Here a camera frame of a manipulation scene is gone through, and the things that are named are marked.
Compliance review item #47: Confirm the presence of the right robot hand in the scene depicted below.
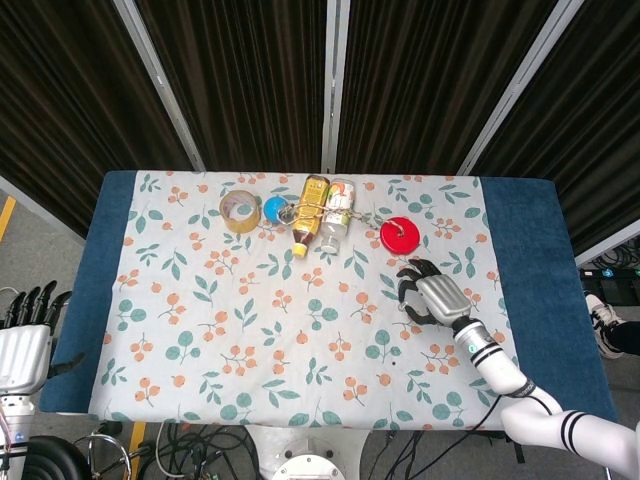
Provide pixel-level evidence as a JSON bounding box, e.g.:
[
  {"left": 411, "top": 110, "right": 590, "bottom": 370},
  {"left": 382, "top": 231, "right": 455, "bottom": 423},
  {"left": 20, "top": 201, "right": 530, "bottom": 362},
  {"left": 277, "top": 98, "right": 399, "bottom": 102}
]
[{"left": 396, "top": 258, "right": 474, "bottom": 329}]

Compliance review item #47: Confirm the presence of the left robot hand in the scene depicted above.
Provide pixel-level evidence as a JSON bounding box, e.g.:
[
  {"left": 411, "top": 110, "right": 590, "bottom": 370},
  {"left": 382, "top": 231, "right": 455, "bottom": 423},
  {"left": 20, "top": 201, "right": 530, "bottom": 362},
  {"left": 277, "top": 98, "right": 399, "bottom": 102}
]
[{"left": 0, "top": 280, "right": 87, "bottom": 394}]

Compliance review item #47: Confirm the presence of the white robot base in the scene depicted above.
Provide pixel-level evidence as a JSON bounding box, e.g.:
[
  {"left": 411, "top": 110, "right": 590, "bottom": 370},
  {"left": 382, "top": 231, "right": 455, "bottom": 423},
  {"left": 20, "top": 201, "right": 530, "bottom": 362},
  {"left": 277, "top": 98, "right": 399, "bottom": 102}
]
[{"left": 247, "top": 424, "right": 372, "bottom": 480}]

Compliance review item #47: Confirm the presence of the red plastic disc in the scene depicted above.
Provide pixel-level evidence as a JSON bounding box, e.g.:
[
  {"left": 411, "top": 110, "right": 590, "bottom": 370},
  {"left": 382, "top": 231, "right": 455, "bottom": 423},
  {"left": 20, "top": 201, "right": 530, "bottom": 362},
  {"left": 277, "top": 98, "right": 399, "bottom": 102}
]
[{"left": 379, "top": 215, "right": 424, "bottom": 258}]

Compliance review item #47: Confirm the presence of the blue table cover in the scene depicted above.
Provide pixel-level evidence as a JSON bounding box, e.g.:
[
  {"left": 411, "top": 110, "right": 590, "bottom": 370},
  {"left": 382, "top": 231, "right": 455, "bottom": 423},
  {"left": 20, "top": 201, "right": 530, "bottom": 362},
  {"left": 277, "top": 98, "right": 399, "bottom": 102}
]
[{"left": 39, "top": 170, "right": 617, "bottom": 431}]

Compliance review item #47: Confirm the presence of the clear bottle white cap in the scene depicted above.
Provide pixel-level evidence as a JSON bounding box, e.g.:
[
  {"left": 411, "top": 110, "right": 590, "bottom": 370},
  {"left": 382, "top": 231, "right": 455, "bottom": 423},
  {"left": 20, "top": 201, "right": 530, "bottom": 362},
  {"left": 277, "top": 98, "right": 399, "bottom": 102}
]
[{"left": 319, "top": 178, "right": 359, "bottom": 254}]

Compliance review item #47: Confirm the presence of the chrome stool base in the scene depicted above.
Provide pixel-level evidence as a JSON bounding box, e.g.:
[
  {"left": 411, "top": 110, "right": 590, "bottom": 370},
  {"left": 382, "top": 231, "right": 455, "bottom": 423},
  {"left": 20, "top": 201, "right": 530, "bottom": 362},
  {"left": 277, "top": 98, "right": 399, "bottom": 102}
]
[{"left": 74, "top": 430, "right": 132, "bottom": 480}]

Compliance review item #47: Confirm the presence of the floral print tablecloth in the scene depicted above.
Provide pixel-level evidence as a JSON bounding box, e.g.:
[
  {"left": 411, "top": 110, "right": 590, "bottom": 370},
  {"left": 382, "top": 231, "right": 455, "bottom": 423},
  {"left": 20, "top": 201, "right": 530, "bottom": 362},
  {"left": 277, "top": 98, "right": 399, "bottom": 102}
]
[{"left": 87, "top": 170, "right": 516, "bottom": 431}]

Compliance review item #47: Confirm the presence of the tea bottle yellow cap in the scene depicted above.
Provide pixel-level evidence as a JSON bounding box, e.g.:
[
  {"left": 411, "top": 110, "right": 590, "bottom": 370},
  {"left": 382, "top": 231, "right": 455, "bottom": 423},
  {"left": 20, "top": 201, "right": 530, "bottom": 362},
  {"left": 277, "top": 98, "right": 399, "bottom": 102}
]
[{"left": 291, "top": 174, "right": 331, "bottom": 259}]

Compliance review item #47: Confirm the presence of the white black sneaker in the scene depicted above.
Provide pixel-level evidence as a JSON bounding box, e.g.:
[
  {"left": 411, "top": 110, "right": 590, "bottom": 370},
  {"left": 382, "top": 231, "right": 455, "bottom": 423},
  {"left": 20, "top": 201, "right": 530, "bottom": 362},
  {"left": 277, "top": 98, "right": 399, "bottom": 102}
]
[{"left": 584, "top": 293, "right": 624, "bottom": 359}]

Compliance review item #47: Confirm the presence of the black power strip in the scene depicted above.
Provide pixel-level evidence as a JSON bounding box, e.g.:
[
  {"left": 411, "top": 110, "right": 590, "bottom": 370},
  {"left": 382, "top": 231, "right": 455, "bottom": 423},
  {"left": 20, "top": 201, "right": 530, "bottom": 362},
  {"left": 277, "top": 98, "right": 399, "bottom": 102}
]
[{"left": 579, "top": 266, "right": 640, "bottom": 282}]

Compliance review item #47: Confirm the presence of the black trouser leg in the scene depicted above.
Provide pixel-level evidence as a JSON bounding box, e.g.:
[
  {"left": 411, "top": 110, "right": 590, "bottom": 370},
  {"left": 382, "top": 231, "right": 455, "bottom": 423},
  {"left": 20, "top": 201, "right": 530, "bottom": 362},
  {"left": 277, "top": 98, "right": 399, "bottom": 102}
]
[{"left": 607, "top": 319, "right": 640, "bottom": 354}]

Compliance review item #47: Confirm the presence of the blue round cap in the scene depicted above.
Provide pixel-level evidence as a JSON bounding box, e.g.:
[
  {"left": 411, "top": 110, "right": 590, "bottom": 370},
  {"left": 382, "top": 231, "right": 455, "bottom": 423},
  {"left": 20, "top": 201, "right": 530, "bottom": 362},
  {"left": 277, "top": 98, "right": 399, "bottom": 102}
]
[{"left": 263, "top": 196, "right": 287, "bottom": 225}]

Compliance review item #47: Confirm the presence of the dark folding screen panel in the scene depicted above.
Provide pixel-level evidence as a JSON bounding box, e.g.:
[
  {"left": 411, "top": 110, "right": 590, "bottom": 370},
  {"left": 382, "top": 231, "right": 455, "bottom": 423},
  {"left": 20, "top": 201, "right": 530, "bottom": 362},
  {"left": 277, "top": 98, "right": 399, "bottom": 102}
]
[
  {"left": 0, "top": 0, "right": 206, "bottom": 242},
  {"left": 457, "top": 0, "right": 640, "bottom": 257},
  {"left": 327, "top": 0, "right": 572, "bottom": 177},
  {"left": 135, "top": 0, "right": 337, "bottom": 174}
]

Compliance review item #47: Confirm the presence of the clear packing tape roll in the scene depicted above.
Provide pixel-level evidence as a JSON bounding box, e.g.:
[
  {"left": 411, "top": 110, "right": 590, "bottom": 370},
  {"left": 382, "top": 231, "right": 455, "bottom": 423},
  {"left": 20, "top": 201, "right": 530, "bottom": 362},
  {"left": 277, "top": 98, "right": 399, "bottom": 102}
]
[{"left": 219, "top": 189, "right": 262, "bottom": 234}]

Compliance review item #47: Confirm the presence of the black corrugated hose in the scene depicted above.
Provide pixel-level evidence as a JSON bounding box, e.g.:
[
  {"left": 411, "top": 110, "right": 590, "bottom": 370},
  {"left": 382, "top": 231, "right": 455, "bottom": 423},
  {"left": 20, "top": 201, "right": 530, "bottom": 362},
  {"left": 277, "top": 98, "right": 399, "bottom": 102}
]
[{"left": 22, "top": 434, "right": 87, "bottom": 480}]

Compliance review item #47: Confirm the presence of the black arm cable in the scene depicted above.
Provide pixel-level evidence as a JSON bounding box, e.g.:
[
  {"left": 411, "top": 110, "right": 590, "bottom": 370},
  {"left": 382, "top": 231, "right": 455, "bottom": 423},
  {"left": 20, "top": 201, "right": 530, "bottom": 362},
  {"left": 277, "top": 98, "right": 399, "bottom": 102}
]
[{"left": 467, "top": 384, "right": 556, "bottom": 432}]

